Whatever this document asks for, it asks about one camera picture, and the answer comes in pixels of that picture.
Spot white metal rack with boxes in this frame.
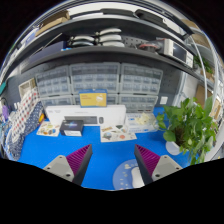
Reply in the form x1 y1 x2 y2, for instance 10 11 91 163
181 19 224 118

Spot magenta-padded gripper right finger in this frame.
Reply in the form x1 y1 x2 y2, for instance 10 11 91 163
133 143 184 185

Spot small black box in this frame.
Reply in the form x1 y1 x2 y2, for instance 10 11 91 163
59 119 85 137

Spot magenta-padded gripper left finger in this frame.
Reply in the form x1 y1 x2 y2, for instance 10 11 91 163
43 143 94 186

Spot clear plastic box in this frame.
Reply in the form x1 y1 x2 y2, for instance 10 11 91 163
124 112 159 134

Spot long white keyboard box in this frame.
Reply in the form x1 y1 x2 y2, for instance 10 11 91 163
44 104 127 127

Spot red blue checked cloth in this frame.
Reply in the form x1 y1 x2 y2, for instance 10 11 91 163
6 87 40 141

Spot green plant in white pot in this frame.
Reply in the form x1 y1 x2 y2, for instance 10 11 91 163
155 95 219 166

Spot round blue printed mouse pad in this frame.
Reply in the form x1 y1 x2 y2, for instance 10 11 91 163
112 158 148 191

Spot yellow card box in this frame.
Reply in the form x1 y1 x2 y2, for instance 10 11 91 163
78 89 108 108

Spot printed picture sheet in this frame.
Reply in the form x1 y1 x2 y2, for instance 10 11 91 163
99 123 138 144
35 120 62 138

